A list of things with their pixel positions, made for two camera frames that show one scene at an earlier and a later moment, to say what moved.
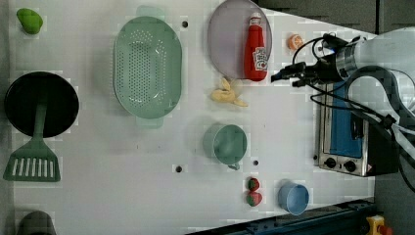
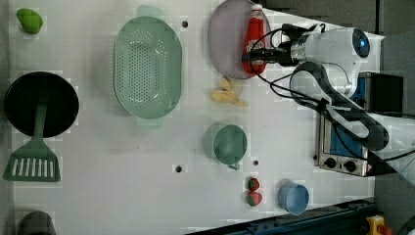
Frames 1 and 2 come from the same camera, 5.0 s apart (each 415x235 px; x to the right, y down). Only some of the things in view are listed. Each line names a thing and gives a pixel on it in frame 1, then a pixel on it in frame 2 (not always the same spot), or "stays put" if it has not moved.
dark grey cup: [36, 222] stays put
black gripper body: [326, 70] → [281, 55]
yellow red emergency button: [376, 226] stays put
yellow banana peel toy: [225, 94] stays put
